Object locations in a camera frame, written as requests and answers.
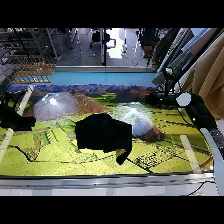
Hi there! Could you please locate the silver frame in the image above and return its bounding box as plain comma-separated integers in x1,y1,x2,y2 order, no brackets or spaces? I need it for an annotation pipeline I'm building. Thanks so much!
0,171,224,197

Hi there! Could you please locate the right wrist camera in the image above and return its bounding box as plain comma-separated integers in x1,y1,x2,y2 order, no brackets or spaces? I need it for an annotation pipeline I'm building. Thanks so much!
162,66,177,98

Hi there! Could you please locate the black striped garment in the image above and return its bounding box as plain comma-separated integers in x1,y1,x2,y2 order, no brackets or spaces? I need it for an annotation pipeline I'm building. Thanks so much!
74,112,134,166

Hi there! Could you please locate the beige garment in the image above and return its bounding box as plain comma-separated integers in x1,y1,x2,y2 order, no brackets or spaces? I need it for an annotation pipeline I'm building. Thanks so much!
181,41,224,122

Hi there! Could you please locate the black cable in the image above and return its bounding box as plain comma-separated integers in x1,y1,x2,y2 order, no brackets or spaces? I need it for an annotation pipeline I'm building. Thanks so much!
187,179,210,197

